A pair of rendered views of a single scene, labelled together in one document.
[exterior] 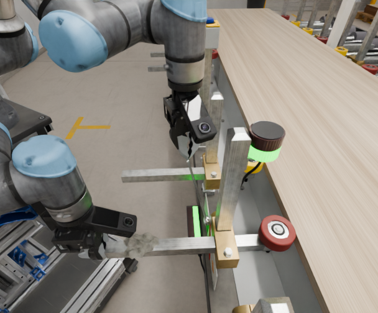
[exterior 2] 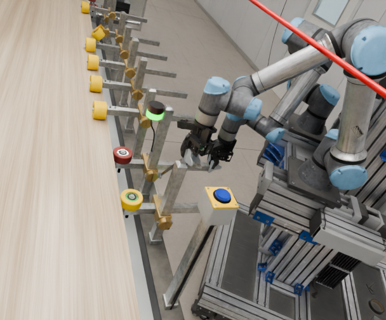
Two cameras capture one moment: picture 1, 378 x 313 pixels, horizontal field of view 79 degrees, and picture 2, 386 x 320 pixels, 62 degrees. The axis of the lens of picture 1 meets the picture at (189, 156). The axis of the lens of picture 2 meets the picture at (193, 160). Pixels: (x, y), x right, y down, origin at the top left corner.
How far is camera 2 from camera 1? 1.43 m
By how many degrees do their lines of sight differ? 99
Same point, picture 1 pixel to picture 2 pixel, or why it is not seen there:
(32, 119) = (296, 181)
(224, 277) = (138, 183)
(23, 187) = not seen: hidden behind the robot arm
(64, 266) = (248, 277)
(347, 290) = (97, 132)
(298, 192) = (101, 169)
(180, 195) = not seen: outside the picture
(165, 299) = not seen: hidden behind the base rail
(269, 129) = (155, 104)
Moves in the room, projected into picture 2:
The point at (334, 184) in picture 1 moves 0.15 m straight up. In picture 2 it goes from (68, 173) to (71, 140)
